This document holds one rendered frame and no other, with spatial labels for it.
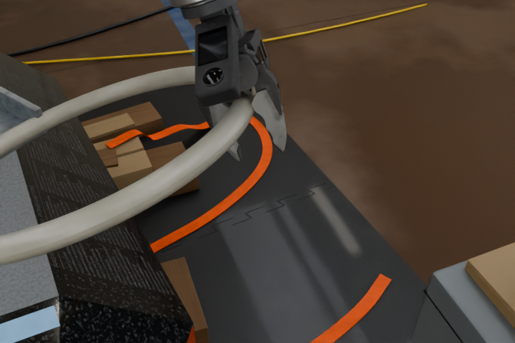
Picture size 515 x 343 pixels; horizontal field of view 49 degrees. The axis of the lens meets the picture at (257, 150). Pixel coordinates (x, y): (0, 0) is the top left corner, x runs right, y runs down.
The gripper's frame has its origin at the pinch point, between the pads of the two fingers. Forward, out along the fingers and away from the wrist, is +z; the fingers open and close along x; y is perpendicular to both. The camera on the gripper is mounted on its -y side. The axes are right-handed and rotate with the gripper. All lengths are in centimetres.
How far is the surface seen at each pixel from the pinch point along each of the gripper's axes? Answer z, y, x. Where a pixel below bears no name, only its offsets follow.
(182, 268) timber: 76, 81, 65
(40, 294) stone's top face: 22, 6, 50
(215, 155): -5.7, -11.1, 1.2
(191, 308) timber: 81, 66, 60
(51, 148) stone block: 13, 55, 70
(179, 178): -6.1, -15.5, 4.1
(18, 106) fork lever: -9.7, 17.4, 43.3
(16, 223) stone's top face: 15, 22, 61
